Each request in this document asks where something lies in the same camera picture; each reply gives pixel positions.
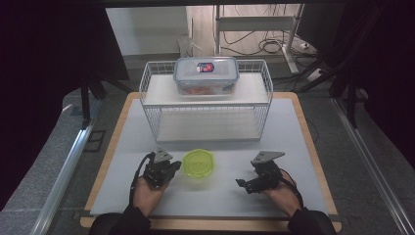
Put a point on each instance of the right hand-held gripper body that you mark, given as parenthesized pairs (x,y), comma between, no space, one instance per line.
(266,173)

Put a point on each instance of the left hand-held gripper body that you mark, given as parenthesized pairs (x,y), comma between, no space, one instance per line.
(160,169)

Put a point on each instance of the person's left hand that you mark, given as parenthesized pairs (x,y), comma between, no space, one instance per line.
(147,196)

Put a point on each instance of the person's right hand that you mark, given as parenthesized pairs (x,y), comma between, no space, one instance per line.
(284,194)

